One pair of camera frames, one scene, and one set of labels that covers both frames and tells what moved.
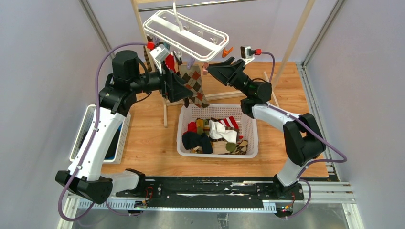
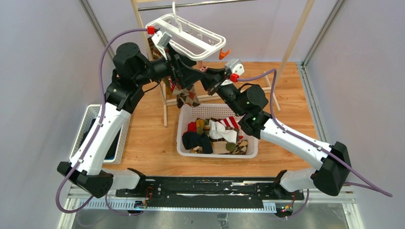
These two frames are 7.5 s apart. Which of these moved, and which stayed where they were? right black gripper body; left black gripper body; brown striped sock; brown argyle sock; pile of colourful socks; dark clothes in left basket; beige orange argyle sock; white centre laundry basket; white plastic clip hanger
Moved: left black gripper body; beige orange argyle sock; right black gripper body; brown argyle sock; brown striped sock; white plastic clip hanger
Stayed: dark clothes in left basket; pile of colourful socks; white centre laundry basket
